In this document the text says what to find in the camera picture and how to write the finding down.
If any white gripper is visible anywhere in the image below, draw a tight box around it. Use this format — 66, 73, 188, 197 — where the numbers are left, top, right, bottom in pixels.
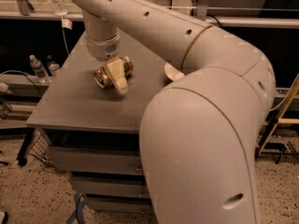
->
85, 34, 128, 94

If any orange soda can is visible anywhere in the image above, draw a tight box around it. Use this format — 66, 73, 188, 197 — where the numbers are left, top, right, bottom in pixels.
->
94, 55, 134, 89

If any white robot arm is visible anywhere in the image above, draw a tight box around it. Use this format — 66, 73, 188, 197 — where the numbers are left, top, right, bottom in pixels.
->
72, 0, 276, 224

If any white paper bowl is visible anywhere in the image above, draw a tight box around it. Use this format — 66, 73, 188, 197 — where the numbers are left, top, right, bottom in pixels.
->
164, 63, 185, 81

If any dark-capped water bottle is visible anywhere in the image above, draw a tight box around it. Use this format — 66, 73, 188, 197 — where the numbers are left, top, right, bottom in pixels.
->
46, 55, 60, 77

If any grey drawer cabinet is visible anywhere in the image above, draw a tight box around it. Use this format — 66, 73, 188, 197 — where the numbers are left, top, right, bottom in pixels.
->
27, 34, 166, 214

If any clear water bottle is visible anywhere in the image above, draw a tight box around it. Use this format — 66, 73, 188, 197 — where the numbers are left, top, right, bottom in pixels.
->
29, 55, 50, 84

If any grey metal railing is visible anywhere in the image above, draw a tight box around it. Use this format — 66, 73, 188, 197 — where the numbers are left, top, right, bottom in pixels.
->
0, 0, 299, 29

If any yellow framed cart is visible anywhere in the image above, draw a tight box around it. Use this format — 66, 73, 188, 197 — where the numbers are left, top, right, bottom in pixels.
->
255, 75, 299, 165

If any black power cable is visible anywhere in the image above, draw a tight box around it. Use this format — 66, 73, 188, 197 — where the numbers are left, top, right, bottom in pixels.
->
0, 69, 45, 97

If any wire mesh basket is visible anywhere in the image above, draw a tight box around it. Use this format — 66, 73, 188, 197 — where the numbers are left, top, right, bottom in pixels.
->
28, 135, 51, 166

